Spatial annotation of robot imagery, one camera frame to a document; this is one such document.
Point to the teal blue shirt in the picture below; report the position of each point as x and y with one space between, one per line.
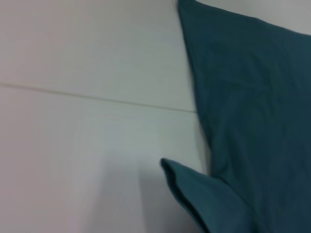
243 97

